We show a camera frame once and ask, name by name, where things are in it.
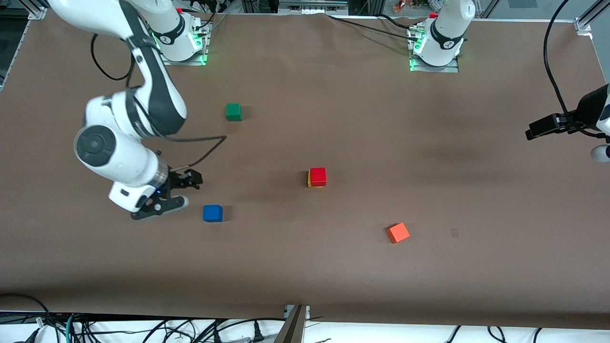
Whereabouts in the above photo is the aluminium frame profile corner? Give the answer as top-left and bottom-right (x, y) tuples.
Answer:
(19, 0), (49, 20)
(574, 0), (610, 34)

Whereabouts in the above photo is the silver metal bracket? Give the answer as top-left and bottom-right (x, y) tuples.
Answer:
(284, 305), (311, 321)

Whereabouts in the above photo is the orange cube block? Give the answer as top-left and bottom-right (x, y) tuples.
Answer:
(387, 222), (410, 244)

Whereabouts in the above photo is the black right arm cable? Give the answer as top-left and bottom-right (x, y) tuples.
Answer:
(91, 33), (227, 173)

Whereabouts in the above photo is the long black table cable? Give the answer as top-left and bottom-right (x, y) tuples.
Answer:
(326, 14), (421, 40)

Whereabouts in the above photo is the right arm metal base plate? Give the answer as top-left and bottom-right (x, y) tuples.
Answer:
(160, 19), (211, 66)

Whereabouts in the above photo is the brown table cover sheet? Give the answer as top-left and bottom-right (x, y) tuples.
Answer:
(0, 10), (610, 330)

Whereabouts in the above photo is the black looping floor cable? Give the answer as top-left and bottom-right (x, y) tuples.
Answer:
(0, 293), (62, 343)

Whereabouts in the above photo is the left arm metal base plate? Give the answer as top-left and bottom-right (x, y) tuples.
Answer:
(409, 26), (460, 73)

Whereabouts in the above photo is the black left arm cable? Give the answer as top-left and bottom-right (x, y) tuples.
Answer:
(543, 0), (610, 140)

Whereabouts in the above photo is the grey metal beam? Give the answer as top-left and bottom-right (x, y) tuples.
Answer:
(274, 305), (306, 343)

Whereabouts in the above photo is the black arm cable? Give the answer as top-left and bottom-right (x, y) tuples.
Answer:
(91, 33), (227, 173)
(543, 0), (610, 140)

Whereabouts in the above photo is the short black table cable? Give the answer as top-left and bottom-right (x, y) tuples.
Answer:
(376, 13), (416, 29)

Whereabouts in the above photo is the aluminium bar with sockets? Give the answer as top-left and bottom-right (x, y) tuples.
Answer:
(279, 0), (349, 12)

